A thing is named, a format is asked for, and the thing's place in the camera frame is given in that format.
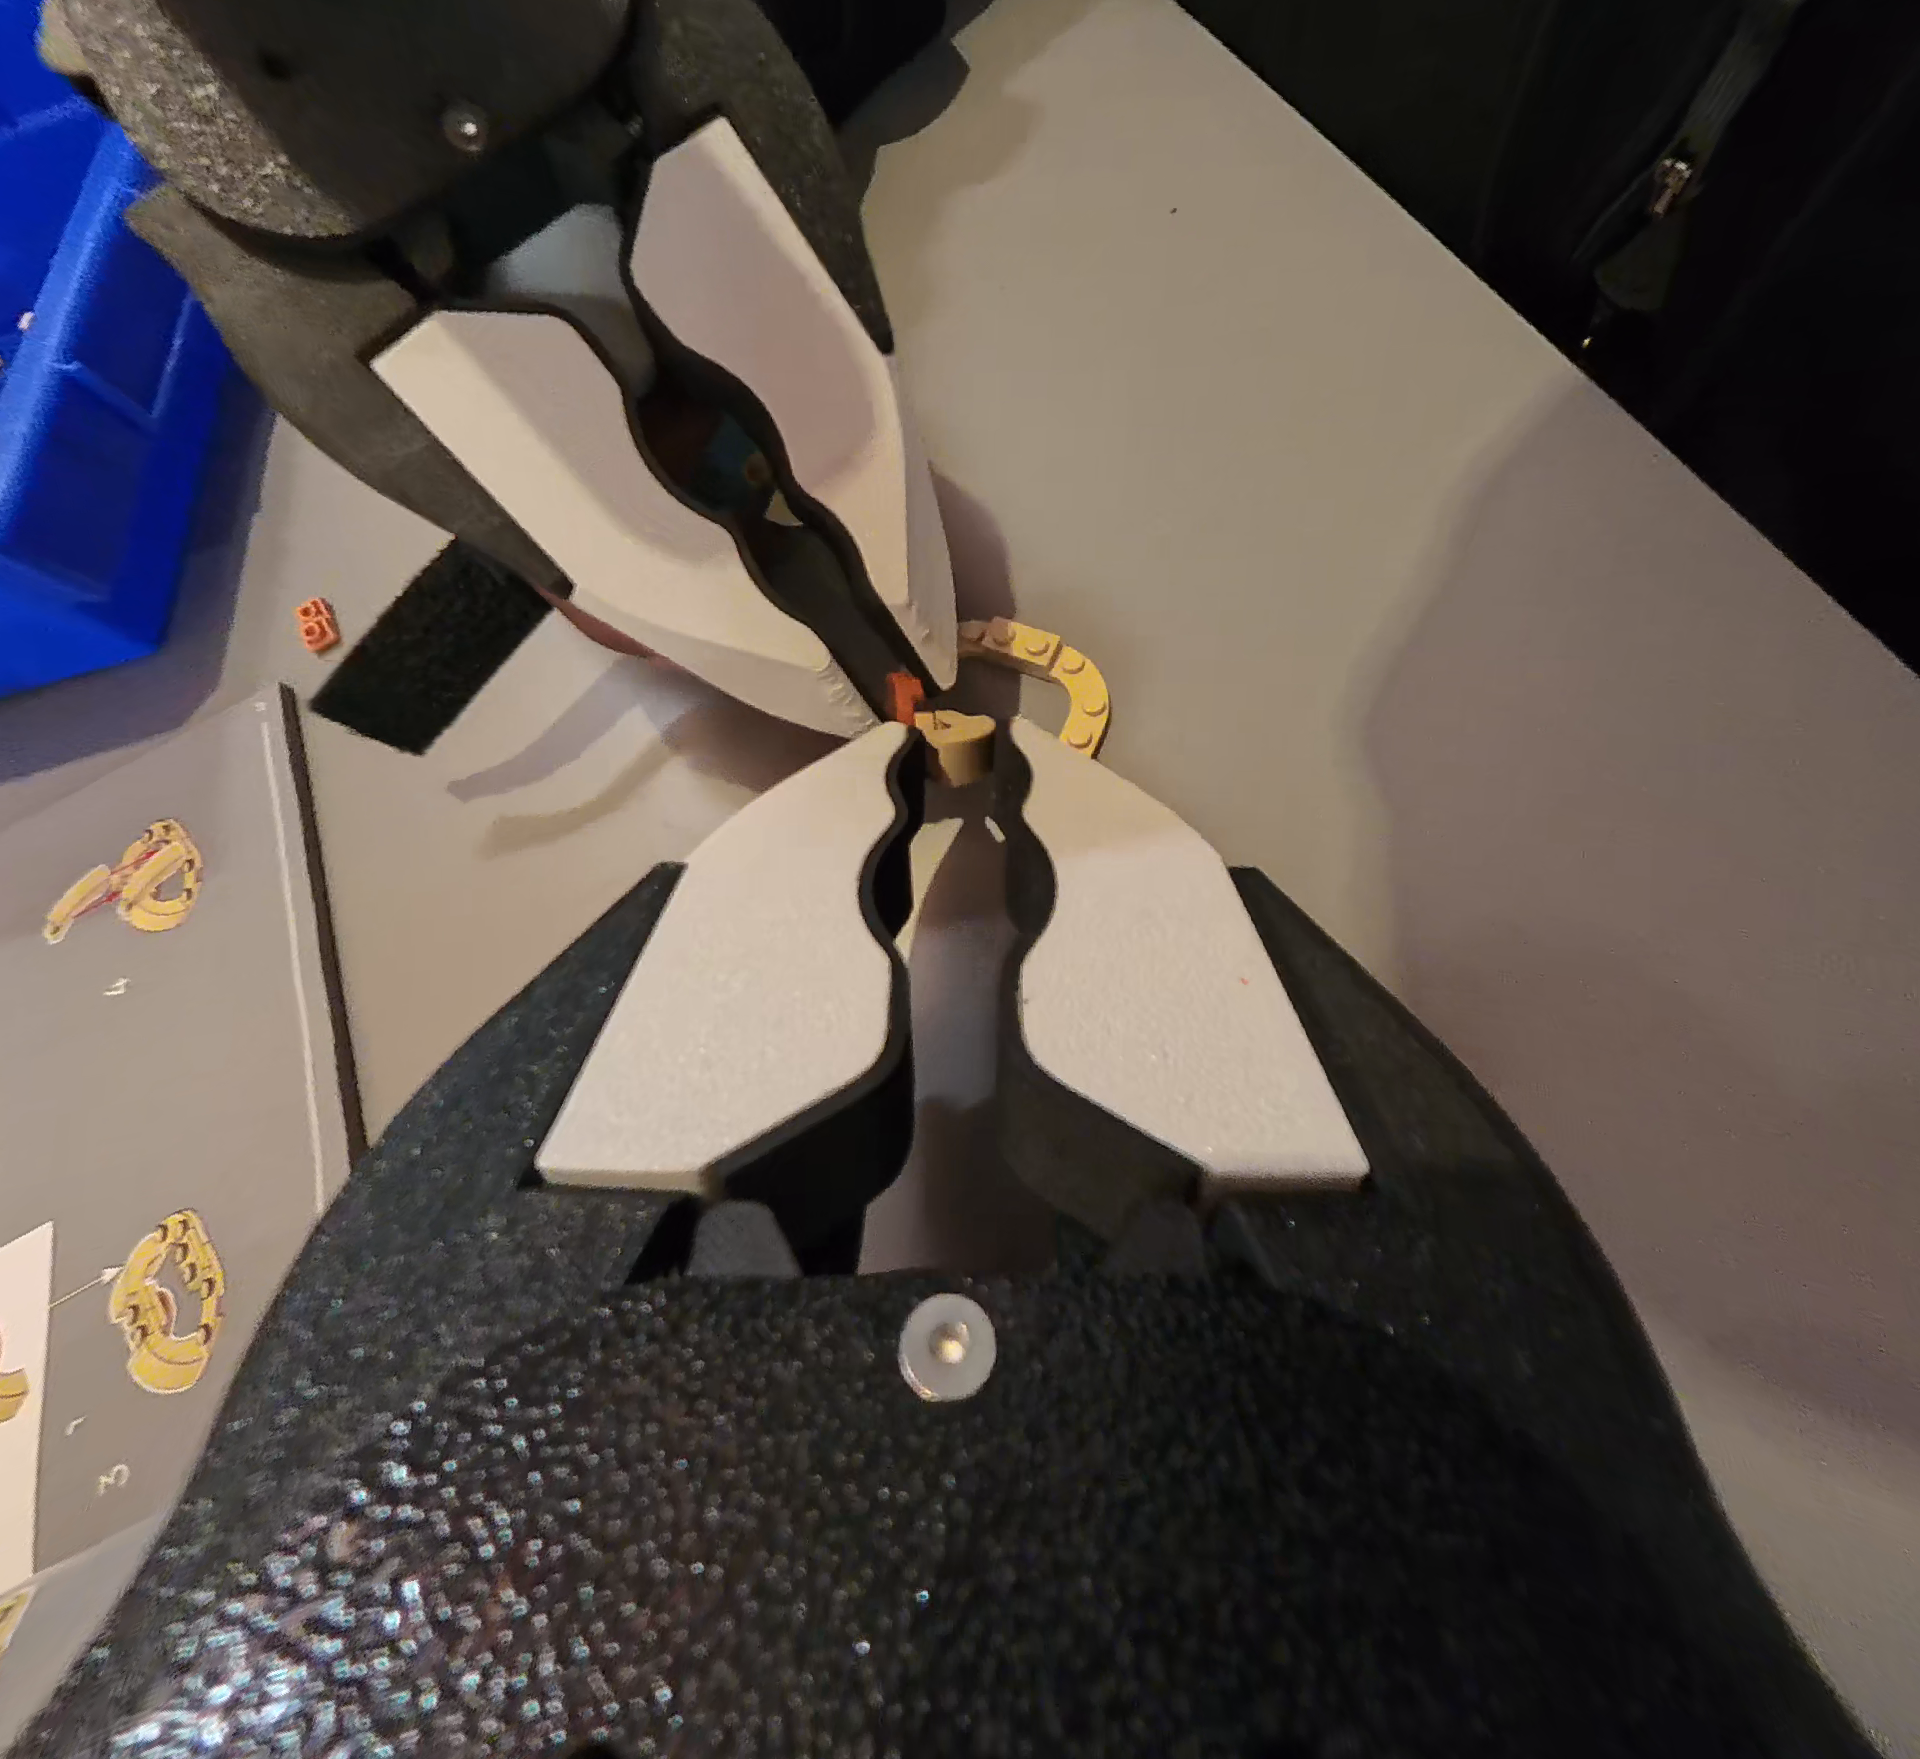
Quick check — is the grey instruction booklet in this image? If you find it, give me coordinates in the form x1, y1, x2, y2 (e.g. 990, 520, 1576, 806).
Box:
0, 690, 368, 1657

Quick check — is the person's black jacket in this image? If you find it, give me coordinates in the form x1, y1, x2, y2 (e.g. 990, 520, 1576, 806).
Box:
1156, 0, 1920, 675

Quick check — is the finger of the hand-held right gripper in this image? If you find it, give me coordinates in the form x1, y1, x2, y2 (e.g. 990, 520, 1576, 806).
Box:
370, 305, 902, 734
631, 119, 965, 693

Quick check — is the blue plastic bin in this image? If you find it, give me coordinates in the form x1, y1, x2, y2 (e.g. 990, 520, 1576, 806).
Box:
0, 0, 267, 700

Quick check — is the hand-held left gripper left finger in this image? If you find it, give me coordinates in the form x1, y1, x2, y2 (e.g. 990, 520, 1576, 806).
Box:
532, 729, 918, 1196

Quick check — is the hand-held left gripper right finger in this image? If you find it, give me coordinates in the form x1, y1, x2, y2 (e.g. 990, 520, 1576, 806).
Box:
1007, 718, 1374, 1196

